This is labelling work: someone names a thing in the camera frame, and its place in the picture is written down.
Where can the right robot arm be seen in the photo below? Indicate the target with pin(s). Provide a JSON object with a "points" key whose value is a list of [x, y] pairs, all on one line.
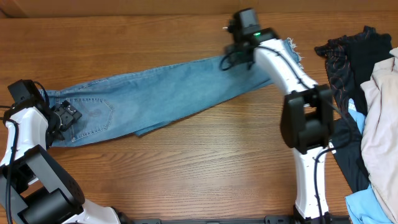
{"points": [[306, 123]]}

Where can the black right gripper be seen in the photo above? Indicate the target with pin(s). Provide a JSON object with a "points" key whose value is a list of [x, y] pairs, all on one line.
{"points": [[233, 54]]}

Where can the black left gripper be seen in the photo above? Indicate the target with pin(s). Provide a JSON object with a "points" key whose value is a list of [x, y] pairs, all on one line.
{"points": [[68, 114]]}

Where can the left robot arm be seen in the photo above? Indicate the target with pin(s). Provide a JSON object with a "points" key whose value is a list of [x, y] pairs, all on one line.
{"points": [[35, 188]]}

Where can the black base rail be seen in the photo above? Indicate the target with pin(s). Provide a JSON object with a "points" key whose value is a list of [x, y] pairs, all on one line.
{"points": [[211, 221]]}

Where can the light blue shirt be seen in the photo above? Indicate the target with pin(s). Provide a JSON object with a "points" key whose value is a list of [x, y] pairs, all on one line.
{"points": [[363, 206]]}

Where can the black patterned garment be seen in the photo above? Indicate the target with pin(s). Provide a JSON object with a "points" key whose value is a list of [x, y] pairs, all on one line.
{"points": [[349, 62]]}

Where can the light blue denim jeans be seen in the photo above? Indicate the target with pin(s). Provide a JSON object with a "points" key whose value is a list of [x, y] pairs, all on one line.
{"points": [[140, 102]]}

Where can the dark navy garment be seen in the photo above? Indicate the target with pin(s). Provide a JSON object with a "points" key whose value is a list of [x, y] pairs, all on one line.
{"points": [[349, 158]]}

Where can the pale pink garment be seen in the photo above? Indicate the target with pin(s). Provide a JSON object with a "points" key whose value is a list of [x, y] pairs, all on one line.
{"points": [[379, 142]]}

